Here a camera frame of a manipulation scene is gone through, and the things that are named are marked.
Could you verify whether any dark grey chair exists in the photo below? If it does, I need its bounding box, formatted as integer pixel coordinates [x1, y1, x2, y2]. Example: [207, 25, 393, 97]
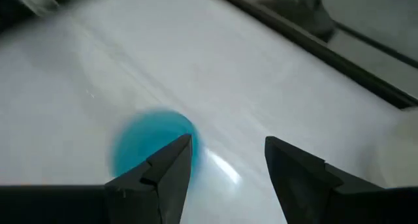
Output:
[257, 0, 337, 42]

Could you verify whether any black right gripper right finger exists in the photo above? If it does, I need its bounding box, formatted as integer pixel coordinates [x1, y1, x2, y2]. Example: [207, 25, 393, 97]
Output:
[264, 136, 386, 224]

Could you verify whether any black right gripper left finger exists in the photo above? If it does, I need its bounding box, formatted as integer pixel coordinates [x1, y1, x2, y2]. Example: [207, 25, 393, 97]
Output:
[104, 133, 193, 224]

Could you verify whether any blue bowl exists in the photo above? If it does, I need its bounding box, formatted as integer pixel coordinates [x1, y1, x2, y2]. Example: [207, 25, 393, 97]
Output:
[110, 108, 202, 179]

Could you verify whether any black table edge rail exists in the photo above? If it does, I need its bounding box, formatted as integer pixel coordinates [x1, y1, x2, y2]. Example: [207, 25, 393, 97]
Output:
[208, 0, 418, 110]

